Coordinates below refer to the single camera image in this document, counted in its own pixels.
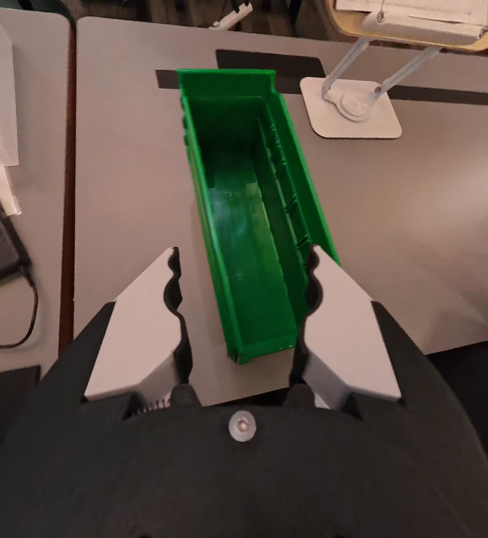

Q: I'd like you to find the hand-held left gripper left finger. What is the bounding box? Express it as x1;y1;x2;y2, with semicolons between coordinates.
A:
83;246;195;407

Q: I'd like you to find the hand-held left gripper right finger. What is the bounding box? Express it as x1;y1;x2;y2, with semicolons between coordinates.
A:
289;246;402;412

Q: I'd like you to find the brown wooden strip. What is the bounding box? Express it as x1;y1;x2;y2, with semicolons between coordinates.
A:
58;21;77;358

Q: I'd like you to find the black tape strip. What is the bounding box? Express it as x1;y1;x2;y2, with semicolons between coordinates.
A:
156;50;488;108

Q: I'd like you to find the printed instruction sheet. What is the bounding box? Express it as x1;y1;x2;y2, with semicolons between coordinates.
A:
334;0;488;26

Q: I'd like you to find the black cable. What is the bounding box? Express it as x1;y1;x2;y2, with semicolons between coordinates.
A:
0;267;39;349

